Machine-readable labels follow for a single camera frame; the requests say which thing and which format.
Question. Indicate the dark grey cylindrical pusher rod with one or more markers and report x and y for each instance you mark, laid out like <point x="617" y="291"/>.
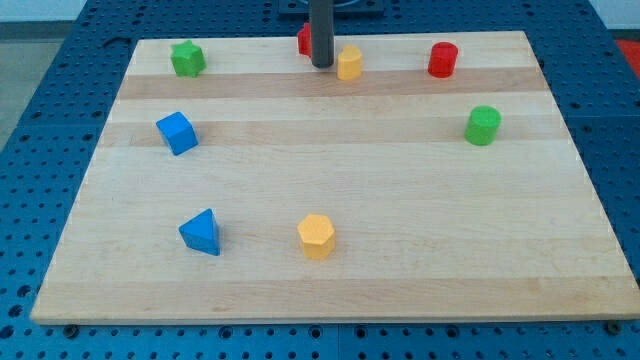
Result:
<point x="321" y="20"/>

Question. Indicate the red cylinder block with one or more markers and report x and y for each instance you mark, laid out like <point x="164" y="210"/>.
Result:
<point x="442" y="59"/>

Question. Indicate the red block behind rod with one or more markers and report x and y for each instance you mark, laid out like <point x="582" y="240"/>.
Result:
<point x="304" y="40"/>

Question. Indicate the yellow heart block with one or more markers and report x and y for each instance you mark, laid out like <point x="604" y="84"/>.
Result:
<point x="349" y="63"/>

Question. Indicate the green star block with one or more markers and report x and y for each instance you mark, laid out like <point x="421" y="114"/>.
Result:
<point x="187" y="59"/>

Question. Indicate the blue cube block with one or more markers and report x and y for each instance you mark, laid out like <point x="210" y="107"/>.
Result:
<point x="177" y="133"/>

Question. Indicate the wooden board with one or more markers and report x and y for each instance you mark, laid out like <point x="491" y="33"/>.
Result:
<point x="429" y="227"/>

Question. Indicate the green cylinder block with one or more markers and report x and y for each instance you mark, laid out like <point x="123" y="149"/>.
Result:
<point x="482" y="125"/>

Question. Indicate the yellow hexagon block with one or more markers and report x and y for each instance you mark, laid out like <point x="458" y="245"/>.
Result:
<point x="317" y="236"/>

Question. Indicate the blue triangle block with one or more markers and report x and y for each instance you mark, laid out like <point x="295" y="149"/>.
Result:
<point x="201" y="233"/>

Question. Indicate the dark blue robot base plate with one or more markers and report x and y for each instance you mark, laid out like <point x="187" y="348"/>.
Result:
<point x="300" y="8"/>

